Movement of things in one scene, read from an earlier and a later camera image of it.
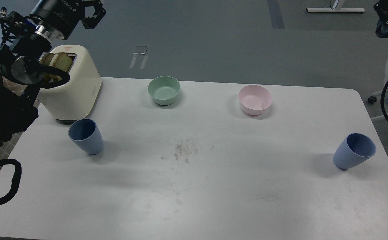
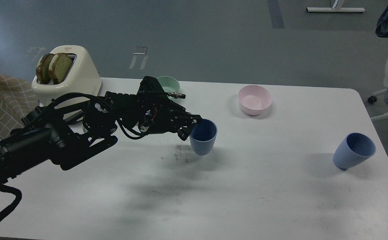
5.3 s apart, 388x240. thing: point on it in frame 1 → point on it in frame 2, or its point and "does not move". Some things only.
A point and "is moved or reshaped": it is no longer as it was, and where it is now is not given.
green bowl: x=163 y=90 does not move
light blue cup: x=353 y=149 does not move
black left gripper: x=62 y=16 → x=156 y=113
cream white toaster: x=76 y=99 does not move
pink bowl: x=253 y=99 does not move
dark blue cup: x=86 y=133 is moved or reshaped
